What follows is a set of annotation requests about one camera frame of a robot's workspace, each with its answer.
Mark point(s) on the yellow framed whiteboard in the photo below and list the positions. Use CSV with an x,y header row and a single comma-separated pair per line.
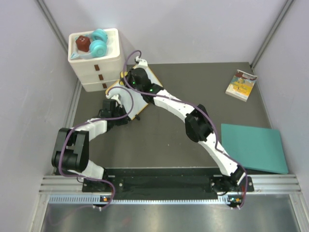
x,y
132,101

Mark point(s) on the grey perforated cable duct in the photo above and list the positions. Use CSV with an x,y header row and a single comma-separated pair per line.
x,y
97,199

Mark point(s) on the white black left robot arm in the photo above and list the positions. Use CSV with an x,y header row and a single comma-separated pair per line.
x,y
72,146

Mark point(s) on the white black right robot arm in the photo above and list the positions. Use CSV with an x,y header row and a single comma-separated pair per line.
x,y
198,126

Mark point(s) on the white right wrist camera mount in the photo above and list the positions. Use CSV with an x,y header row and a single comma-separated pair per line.
x,y
141,63

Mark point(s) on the colourful paperback book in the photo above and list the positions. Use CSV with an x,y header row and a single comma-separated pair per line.
x,y
241,85

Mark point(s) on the aluminium frame rail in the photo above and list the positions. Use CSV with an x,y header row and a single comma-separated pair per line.
x,y
262,183

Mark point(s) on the turquoise headphones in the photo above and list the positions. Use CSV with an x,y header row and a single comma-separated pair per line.
x,y
98,46

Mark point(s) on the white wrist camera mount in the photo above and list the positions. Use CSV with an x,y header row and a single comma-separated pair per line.
x,y
115,97
141,63

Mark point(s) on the white three drawer unit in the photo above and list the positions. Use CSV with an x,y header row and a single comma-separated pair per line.
x,y
98,74

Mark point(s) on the teal foam pad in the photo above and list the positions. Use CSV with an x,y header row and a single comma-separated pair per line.
x,y
255,148

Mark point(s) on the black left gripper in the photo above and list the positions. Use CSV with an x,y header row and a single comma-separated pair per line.
x,y
125,120

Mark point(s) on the dark red cube toy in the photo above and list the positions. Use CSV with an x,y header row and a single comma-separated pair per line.
x,y
83,43

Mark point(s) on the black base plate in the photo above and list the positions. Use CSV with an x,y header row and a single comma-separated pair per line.
x,y
172,183

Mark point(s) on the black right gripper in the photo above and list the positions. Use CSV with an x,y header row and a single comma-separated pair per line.
x,y
128,77

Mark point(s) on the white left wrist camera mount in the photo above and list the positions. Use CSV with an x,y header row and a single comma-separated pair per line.
x,y
115,97

